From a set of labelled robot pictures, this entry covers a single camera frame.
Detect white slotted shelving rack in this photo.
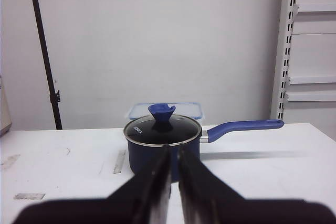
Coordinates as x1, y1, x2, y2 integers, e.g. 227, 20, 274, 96
270, 0, 335, 138

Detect clear plastic food container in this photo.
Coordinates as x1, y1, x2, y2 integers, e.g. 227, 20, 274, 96
128, 102, 204, 124

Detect glass pot lid blue knob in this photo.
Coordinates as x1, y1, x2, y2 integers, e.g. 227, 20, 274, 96
123, 103, 202, 147

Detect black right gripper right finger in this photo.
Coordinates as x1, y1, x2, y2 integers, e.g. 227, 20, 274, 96
177, 149, 247, 224

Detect black tripod pole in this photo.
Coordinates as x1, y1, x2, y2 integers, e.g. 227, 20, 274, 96
32, 0, 62, 130

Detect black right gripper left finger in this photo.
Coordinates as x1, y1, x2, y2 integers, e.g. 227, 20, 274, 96
104, 147, 172, 224

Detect blue saucepan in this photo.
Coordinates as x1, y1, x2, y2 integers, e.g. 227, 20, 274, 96
125, 120, 284, 183

